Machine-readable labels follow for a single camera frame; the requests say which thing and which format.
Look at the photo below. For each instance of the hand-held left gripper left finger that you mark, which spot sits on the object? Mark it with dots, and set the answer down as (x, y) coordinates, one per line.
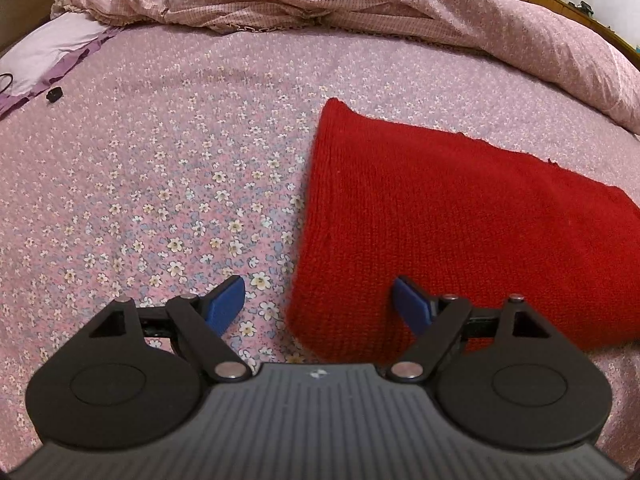
(225, 305)

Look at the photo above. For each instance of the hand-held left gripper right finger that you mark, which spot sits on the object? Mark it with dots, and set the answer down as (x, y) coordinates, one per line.
(412, 305)

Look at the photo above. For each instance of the red knitted sweater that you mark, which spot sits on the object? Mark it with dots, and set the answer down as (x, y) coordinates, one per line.
(425, 200)

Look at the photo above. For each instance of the pink floral bedsheet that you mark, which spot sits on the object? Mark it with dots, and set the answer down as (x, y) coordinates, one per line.
(150, 185)

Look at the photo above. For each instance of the small black device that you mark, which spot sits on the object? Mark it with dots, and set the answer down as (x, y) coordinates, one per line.
(53, 95)

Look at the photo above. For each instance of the pink quilt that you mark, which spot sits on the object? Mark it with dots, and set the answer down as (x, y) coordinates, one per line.
(400, 5)

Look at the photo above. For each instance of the lilac pillow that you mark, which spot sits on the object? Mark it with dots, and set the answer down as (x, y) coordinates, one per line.
(45, 55)

